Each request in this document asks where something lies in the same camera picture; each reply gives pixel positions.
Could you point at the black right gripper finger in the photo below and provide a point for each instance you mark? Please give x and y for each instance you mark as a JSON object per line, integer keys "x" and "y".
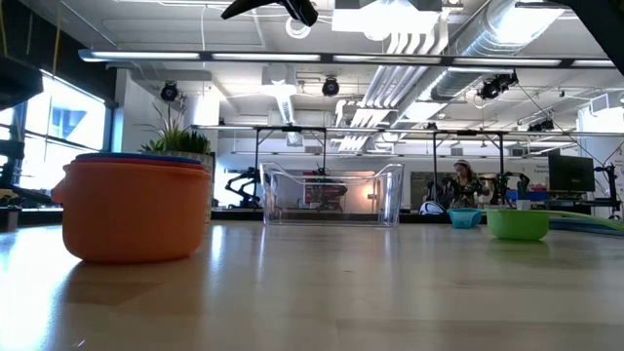
{"x": 248, "y": 7}

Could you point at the orange measuring cup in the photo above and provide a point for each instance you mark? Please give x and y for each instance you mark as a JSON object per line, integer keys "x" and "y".
{"x": 131, "y": 214}

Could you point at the teal measuring cup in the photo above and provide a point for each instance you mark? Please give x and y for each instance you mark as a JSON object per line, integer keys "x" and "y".
{"x": 464, "y": 218}

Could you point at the green measuring cup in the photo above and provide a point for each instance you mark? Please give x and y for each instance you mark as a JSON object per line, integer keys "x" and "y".
{"x": 517, "y": 226}

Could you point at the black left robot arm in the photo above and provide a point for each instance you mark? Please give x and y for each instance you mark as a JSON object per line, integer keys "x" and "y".
{"x": 19, "y": 83}

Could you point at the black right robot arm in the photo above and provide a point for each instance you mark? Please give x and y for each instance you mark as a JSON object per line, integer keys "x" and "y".
{"x": 604, "y": 24}

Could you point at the black background robot arm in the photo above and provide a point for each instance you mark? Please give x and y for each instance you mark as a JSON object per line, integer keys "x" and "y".
{"x": 244, "y": 187}

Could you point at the clear plastic basket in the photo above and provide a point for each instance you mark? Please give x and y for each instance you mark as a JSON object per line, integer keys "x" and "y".
{"x": 331, "y": 200}

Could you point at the overhead light bar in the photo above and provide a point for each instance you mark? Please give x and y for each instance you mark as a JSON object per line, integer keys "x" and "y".
{"x": 263, "y": 56}

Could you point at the black ceiling spotlight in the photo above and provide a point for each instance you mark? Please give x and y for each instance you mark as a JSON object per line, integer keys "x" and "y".
{"x": 330, "y": 87}
{"x": 495, "y": 87}
{"x": 169, "y": 91}

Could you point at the white round object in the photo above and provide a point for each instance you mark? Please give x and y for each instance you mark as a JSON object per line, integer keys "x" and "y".
{"x": 431, "y": 208}

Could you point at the person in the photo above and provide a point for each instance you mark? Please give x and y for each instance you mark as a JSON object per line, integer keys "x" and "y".
{"x": 468, "y": 185}

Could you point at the black monitor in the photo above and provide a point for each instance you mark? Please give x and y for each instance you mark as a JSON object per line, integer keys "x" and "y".
{"x": 570, "y": 173}

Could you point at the black background rig frame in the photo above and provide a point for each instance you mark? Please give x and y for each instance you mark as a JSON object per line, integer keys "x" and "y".
{"x": 257, "y": 146}

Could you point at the silver ceiling duct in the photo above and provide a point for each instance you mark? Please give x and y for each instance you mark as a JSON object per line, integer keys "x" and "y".
{"x": 487, "y": 44}

